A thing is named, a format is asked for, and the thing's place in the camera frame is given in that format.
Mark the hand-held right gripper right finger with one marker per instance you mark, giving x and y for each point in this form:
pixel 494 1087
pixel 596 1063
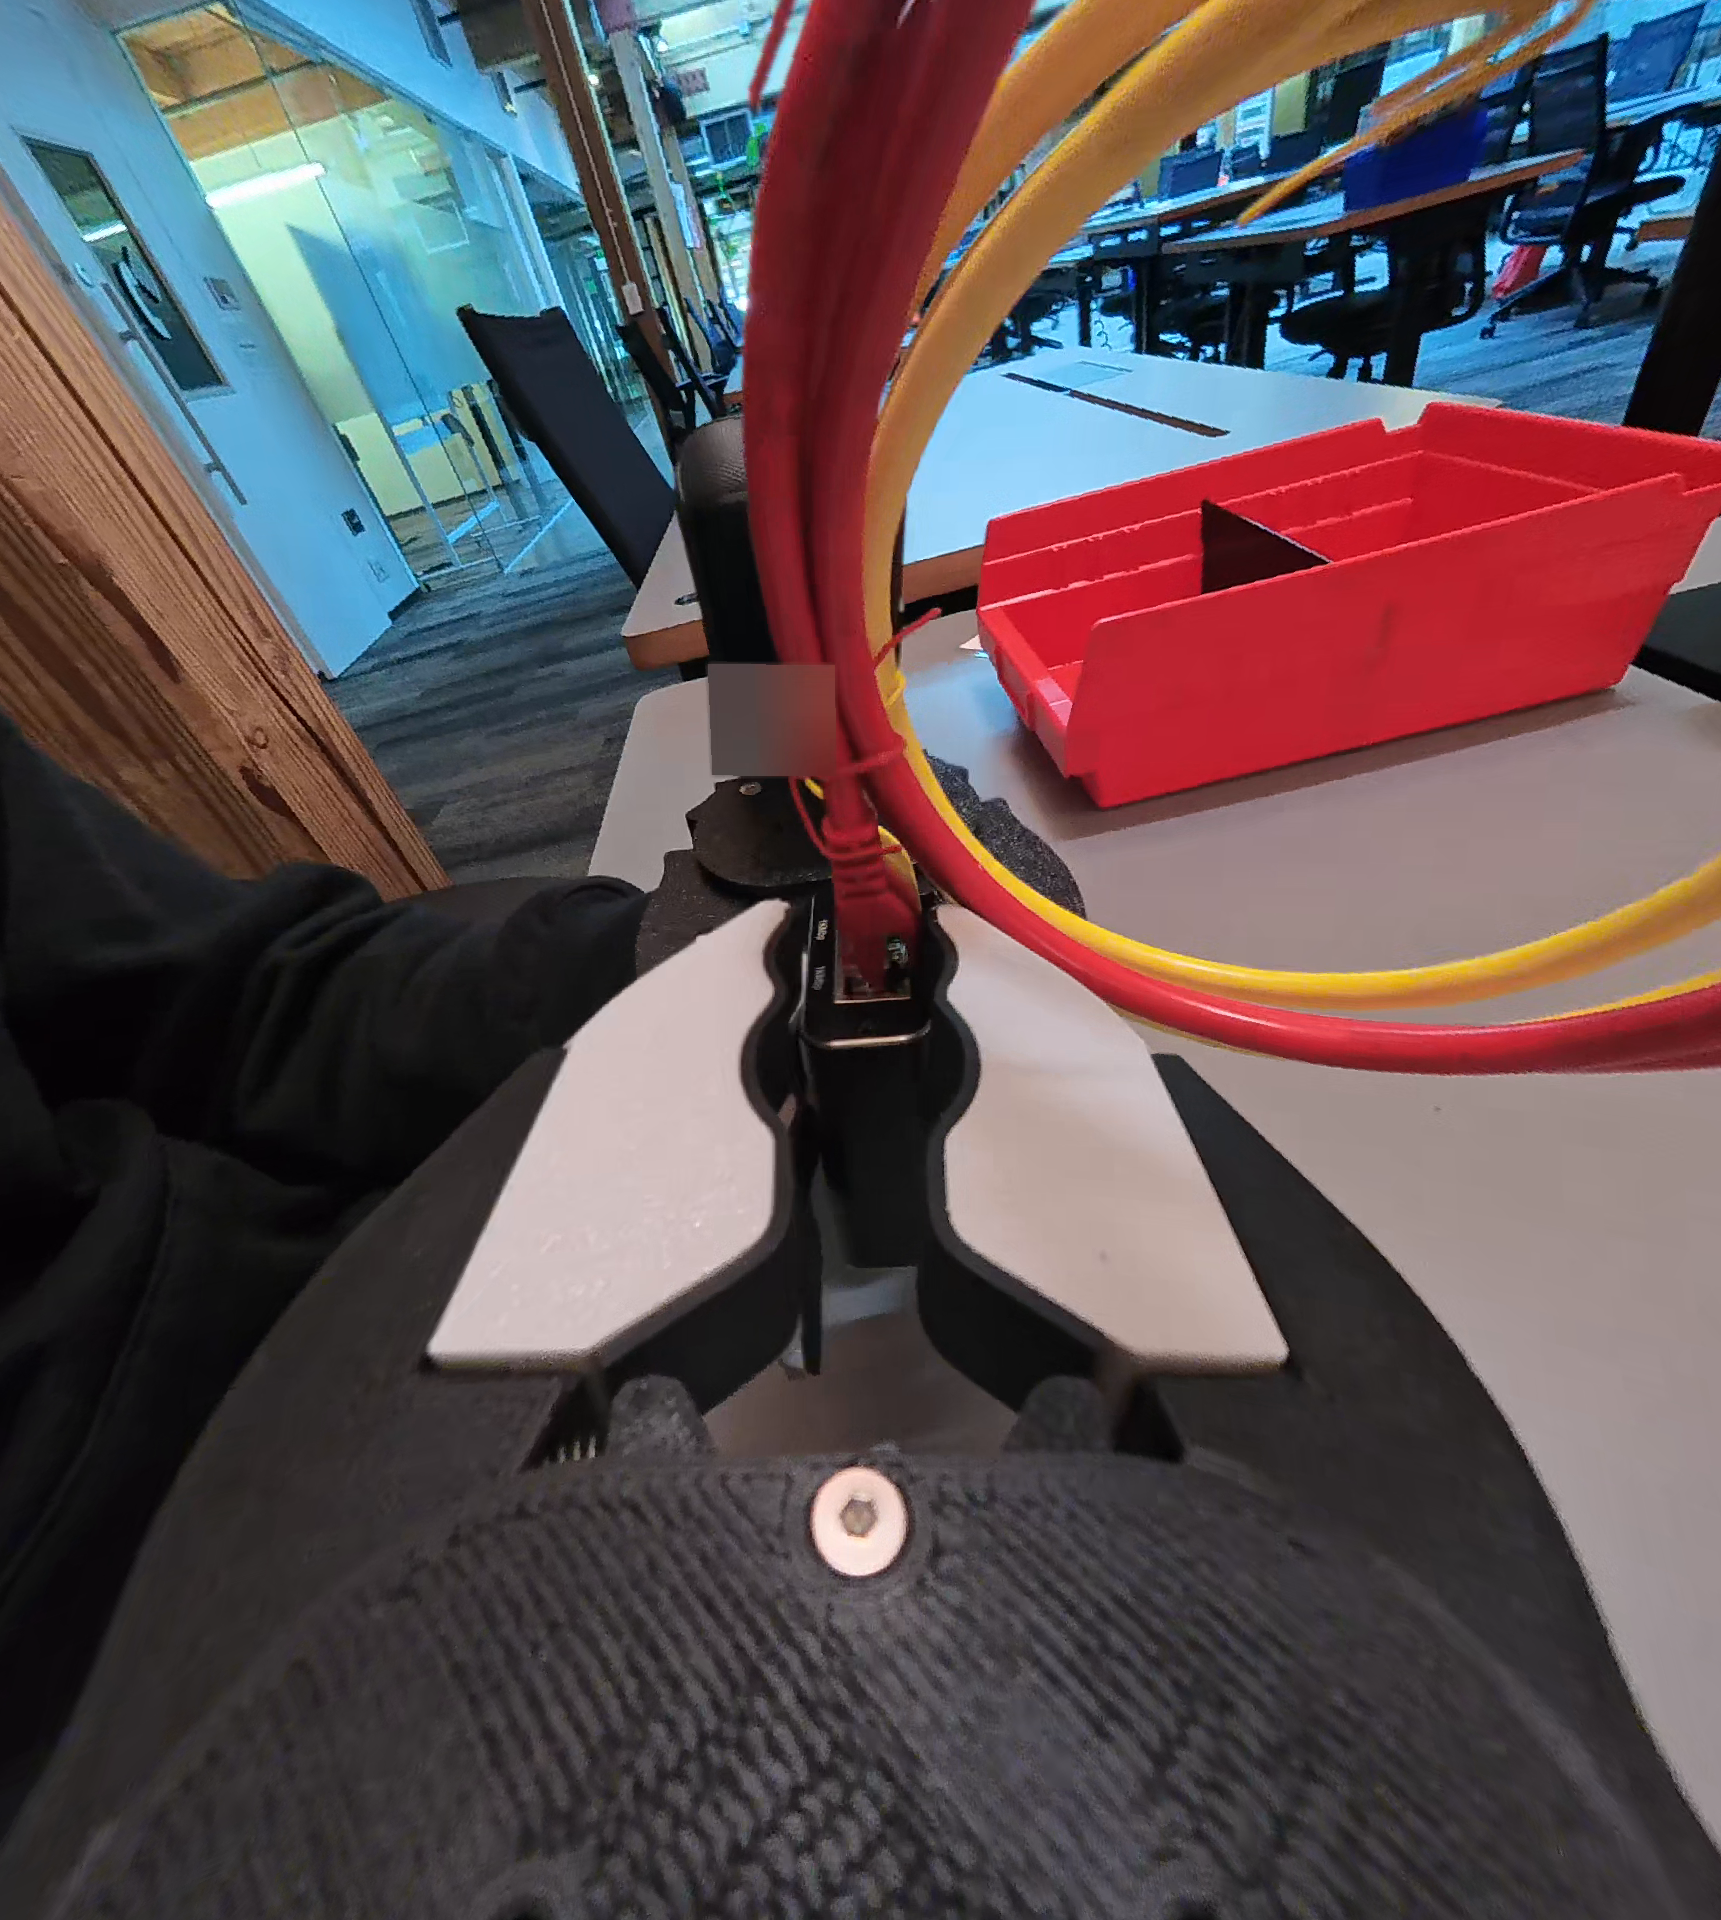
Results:
pixel 1101 1200

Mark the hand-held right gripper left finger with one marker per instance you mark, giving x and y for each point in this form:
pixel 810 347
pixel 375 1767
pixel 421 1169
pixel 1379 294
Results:
pixel 621 1200

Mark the black ethernet port box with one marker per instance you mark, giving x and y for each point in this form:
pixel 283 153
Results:
pixel 875 1141

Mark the person's left forearm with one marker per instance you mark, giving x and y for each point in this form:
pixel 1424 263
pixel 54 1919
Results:
pixel 471 991

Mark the grey desk with wooden edge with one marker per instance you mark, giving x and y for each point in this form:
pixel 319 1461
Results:
pixel 1101 435

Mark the black bin divider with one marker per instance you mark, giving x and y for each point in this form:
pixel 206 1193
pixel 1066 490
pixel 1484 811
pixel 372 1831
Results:
pixel 1243 554

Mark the red storage bin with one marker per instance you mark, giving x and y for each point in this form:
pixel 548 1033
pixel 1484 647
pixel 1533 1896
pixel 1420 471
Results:
pixel 1326 691

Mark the person's black-clad torso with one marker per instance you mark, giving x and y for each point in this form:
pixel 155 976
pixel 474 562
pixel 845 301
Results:
pixel 20 1200

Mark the wooden pillar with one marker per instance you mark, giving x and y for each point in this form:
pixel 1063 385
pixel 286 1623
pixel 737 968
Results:
pixel 80 525

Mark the blue storage bin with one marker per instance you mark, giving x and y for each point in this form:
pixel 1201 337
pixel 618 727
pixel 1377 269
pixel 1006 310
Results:
pixel 1415 158

